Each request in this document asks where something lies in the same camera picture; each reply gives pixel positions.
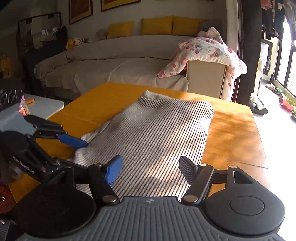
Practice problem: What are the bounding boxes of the black framed glass panel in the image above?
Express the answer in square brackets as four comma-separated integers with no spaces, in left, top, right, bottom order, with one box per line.
[18,13,62,50]

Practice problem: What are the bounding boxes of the hanging dark clothes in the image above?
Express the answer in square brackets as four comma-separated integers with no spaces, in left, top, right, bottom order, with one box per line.
[260,0,296,41]

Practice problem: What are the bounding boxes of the floral pink quilt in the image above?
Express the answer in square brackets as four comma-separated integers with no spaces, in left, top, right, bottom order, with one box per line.
[157,27,248,93]

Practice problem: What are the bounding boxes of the large yellow stuffed toy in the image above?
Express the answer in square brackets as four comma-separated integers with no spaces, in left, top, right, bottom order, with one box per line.
[0,53,14,79]

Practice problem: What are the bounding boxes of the red cloth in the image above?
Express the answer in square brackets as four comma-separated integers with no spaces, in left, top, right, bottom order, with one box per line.
[0,184,15,210]

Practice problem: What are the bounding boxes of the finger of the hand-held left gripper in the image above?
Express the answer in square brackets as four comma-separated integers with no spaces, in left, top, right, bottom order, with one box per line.
[34,130,89,149]
[24,115,63,133]

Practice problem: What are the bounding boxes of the grey striped towel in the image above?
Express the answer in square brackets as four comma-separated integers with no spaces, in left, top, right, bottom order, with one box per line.
[70,90,215,202]

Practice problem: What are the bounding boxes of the white floor appliance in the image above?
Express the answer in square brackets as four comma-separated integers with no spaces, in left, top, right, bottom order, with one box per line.
[249,97,269,115]

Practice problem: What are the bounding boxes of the framed wall picture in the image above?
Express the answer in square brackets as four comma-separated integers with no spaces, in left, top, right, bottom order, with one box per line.
[100,0,141,11]
[69,0,93,25]

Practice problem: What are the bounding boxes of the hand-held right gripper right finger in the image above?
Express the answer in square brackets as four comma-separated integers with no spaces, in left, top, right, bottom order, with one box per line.
[179,155,270,205]

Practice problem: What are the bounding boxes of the light framed door panel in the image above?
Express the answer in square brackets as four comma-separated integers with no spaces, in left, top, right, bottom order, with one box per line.
[260,38,274,80]

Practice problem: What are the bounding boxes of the black patterned container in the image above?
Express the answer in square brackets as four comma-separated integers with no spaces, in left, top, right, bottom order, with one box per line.
[0,79,25,112]

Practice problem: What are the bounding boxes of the white sofa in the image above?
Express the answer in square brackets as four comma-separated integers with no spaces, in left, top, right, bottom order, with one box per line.
[35,35,234,100]

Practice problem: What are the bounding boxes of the dark brown curtain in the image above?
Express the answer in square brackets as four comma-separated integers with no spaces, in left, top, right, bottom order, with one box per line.
[232,0,262,107]

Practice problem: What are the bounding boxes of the black window frame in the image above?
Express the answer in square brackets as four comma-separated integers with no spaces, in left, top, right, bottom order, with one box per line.
[276,35,296,98]

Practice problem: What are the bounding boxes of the pink packet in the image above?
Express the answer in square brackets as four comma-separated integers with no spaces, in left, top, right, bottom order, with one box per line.
[18,95,31,115]

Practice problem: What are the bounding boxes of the white standing rack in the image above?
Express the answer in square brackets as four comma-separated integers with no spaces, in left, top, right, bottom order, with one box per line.
[253,58,264,95]

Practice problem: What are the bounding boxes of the red basin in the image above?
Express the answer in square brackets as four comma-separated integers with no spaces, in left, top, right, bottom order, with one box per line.
[282,97,296,112]

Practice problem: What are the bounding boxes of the black cabinet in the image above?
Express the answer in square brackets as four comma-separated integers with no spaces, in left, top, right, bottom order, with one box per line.
[23,25,68,93]

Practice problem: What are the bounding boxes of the yellow sofa cushion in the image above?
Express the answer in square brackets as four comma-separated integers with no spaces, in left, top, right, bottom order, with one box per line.
[107,21,135,39]
[172,17,204,37]
[142,17,174,36]

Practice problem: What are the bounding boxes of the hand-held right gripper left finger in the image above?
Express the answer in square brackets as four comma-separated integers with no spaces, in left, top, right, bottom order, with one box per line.
[62,155,123,206]

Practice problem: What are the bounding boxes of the grey pillow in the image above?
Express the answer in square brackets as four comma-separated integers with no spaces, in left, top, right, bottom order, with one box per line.
[198,20,216,37]

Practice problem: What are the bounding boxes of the white side table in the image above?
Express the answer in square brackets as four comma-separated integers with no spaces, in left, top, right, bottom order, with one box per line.
[0,94,65,135]

